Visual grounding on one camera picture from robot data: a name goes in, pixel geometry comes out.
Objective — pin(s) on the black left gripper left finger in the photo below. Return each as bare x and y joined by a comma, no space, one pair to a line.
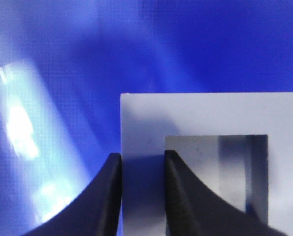
95,211

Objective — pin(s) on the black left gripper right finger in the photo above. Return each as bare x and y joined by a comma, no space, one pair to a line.
192,209

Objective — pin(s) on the gray hollow cube base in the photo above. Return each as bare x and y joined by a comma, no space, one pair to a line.
239,144

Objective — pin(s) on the large blue target bin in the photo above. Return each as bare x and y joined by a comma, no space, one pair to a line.
64,65

